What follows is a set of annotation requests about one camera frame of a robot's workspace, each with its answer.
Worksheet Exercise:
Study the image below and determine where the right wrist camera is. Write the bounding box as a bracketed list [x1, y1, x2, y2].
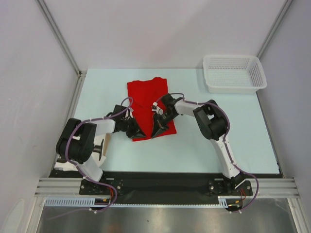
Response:
[152, 102, 163, 115]

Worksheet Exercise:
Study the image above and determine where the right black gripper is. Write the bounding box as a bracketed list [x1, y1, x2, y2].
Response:
[152, 110, 178, 138]

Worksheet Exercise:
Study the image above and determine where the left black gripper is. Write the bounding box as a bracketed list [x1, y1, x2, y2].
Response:
[121, 116, 146, 139]

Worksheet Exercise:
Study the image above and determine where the red t shirt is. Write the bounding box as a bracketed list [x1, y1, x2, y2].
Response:
[127, 77, 168, 142]

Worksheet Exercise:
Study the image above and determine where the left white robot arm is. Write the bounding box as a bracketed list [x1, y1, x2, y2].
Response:
[55, 105, 146, 194]

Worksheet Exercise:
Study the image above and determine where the white slotted cable duct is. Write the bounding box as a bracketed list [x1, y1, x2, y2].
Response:
[45, 197, 242, 209]

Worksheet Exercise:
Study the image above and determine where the white perforated plastic basket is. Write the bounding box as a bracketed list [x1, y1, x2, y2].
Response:
[203, 55, 267, 94]

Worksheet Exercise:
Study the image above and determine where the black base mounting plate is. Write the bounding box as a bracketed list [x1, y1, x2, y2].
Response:
[50, 171, 284, 206]

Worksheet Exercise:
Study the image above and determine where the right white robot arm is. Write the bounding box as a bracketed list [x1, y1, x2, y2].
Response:
[151, 94, 245, 195]

